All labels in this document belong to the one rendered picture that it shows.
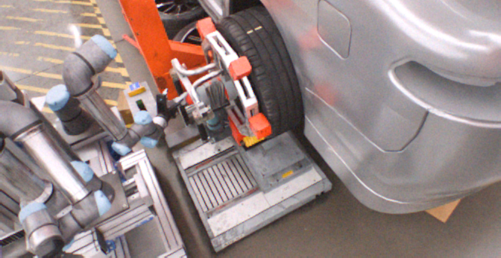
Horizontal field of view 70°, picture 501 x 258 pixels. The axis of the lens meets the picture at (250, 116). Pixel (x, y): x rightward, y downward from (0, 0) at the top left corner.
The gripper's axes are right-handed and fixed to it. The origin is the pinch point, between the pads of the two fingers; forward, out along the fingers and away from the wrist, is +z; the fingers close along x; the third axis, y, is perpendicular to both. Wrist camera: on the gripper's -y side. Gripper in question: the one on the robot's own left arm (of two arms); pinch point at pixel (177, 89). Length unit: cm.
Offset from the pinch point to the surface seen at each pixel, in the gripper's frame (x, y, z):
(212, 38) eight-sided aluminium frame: 22.9, -29.0, 10.7
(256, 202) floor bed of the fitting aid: 42, 75, -18
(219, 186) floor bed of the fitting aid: 15, 77, -12
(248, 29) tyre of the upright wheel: 41, -35, 13
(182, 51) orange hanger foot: -10.9, 0.5, 30.2
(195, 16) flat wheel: -45, 34, 109
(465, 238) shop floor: 164, 83, -6
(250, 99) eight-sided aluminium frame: 47, -15, -11
